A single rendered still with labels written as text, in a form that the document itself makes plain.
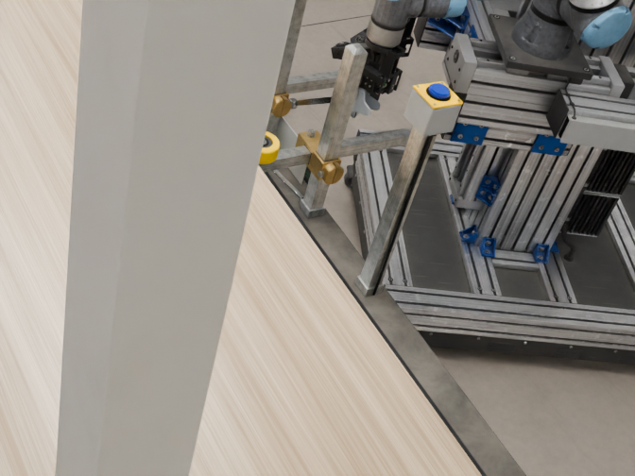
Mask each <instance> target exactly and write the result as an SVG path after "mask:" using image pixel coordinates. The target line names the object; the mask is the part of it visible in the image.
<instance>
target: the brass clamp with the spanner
mask: <svg viewBox="0 0 635 476"><path fill-rule="evenodd" d="M288 98H289V93H288V92H285V93H278V94H274V98H273V102H272V107H271V111H270V113H273V115H274V116H276V117H283V116H285V115H287V114H288V113H289V112H290V110H291V107H292V105H291V102H290V101H289V100H288Z"/></svg>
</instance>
